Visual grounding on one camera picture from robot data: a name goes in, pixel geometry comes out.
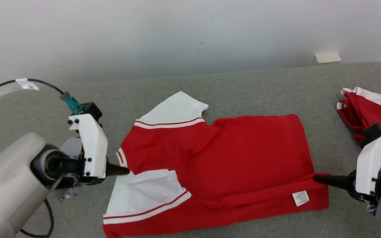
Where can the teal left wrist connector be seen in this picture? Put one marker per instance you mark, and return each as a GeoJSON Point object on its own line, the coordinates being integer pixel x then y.
{"type": "Point", "coordinates": [73, 104]}

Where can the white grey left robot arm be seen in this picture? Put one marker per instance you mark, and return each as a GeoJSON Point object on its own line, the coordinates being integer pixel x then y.
{"type": "Point", "coordinates": [5, 185]}

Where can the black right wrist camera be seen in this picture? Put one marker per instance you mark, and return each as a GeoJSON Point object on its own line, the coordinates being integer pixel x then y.
{"type": "Point", "coordinates": [372, 132]}

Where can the white wall plate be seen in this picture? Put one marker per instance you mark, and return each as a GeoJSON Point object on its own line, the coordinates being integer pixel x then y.
{"type": "Point", "coordinates": [328, 57]}

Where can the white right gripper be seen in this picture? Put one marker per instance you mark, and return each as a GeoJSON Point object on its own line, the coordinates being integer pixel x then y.
{"type": "Point", "coordinates": [369, 165]}

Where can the red white basketball jersey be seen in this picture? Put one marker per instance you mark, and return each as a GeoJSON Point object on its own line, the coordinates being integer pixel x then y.
{"type": "Point", "coordinates": [243, 148]}

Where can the red shorts white stripe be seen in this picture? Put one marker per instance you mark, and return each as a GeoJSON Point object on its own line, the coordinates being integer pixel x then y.
{"type": "Point", "coordinates": [359, 112]}

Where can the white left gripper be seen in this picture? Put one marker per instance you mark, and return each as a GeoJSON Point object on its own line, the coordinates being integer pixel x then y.
{"type": "Point", "coordinates": [94, 148]}

